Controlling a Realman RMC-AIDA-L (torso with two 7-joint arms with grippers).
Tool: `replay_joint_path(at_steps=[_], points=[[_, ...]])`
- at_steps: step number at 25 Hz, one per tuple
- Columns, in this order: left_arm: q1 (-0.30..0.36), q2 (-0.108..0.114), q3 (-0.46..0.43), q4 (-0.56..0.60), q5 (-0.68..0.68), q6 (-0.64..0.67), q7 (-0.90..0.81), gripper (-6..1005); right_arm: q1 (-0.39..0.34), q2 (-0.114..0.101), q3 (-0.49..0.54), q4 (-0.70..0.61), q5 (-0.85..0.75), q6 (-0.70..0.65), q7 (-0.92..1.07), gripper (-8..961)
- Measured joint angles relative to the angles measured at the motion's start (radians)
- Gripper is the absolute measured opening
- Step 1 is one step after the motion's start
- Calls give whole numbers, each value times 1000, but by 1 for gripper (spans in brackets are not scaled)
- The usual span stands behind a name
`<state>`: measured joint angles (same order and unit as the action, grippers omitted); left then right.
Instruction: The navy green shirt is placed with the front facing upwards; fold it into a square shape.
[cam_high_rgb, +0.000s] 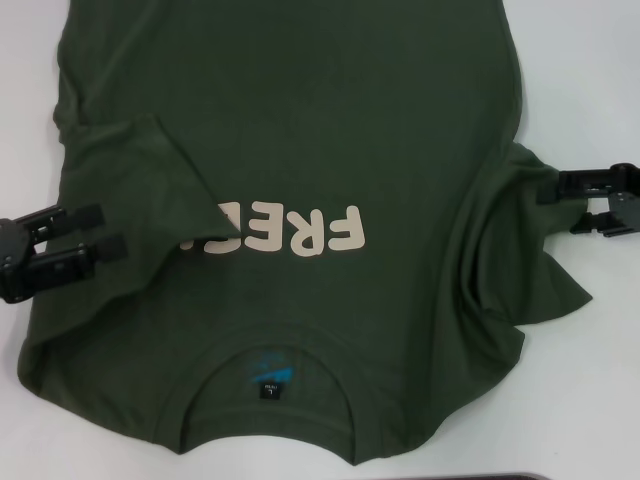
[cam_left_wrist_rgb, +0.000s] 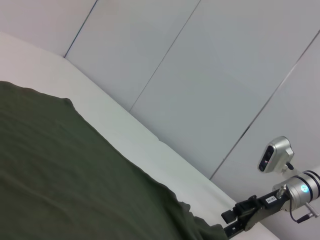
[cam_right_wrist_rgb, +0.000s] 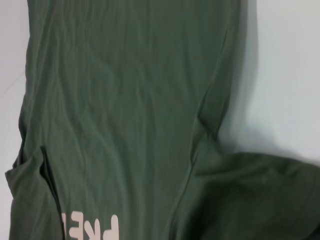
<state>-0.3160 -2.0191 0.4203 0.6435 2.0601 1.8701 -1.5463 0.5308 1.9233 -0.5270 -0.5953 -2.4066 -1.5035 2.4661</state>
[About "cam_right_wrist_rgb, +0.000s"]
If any dark green FREE t-shirt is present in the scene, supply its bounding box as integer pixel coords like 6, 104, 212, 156
4, 0, 320, 240

